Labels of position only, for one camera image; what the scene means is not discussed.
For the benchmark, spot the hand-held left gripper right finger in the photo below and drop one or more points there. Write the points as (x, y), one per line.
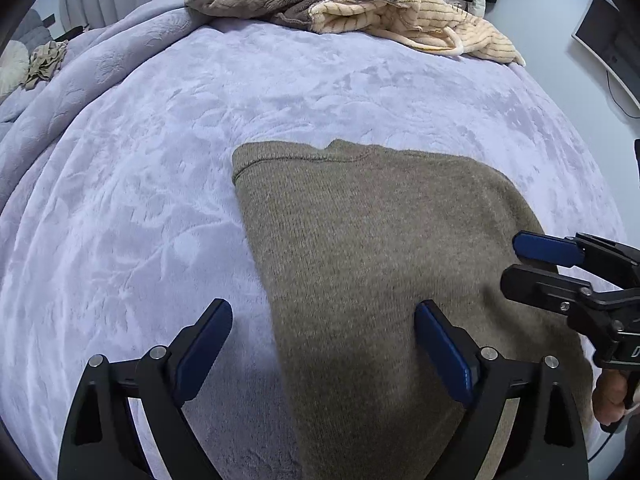
(445, 355)

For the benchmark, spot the person's right hand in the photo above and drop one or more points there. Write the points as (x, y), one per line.
(610, 400)

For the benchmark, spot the brown knitted sweater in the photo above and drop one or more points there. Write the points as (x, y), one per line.
(380, 270)

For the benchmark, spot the round white pleated cushion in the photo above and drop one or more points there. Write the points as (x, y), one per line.
(10, 67)

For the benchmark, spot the computer monitor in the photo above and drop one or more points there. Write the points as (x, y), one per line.
(607, 35)

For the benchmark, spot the lavender plush bed blanket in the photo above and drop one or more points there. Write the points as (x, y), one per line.
(150, 160)

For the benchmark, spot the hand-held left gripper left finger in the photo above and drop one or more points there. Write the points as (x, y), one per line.
(206, 350)

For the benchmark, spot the grey cushion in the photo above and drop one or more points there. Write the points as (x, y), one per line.
(32, 25)

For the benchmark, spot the crumpled beige cloth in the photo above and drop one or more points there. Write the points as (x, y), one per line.
(45, 62)

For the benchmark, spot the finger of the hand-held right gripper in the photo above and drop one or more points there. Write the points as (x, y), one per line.
(545, 249)
(535, 282)

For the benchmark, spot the cream striped fleece blanket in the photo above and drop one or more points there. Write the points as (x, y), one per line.
(430, 20)

